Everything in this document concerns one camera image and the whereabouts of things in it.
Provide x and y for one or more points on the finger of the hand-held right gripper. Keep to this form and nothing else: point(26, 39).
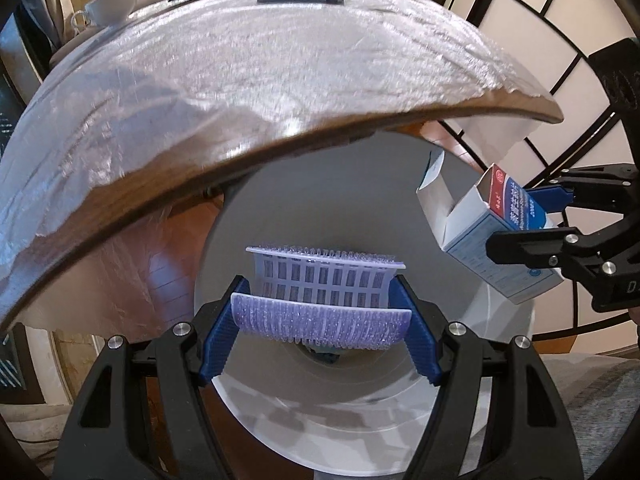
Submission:
point(525, 246)
point(545, 199)

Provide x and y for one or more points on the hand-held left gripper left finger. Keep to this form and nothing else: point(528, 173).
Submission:
point(220, 340)

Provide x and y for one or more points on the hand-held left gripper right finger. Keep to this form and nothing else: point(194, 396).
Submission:
point(420, 340)

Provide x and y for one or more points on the white and blue carton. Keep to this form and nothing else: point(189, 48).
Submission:
point(480, 240)

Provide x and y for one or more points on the purple plastic basket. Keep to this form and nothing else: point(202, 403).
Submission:
point(320, 280)

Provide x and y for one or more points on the grey fabric sofa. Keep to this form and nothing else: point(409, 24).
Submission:
point(590, 410)

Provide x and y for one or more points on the white black-framed panel screen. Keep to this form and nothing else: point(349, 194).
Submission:
point(550, 10)

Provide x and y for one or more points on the dark framed picture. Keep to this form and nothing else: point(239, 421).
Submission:
point(15, 365)
point(6, 120)

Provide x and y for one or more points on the wooden table with plastic cover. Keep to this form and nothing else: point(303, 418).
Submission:
point(300, 60)

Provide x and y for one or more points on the white ceramic cup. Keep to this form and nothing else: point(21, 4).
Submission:
point(112, 5)

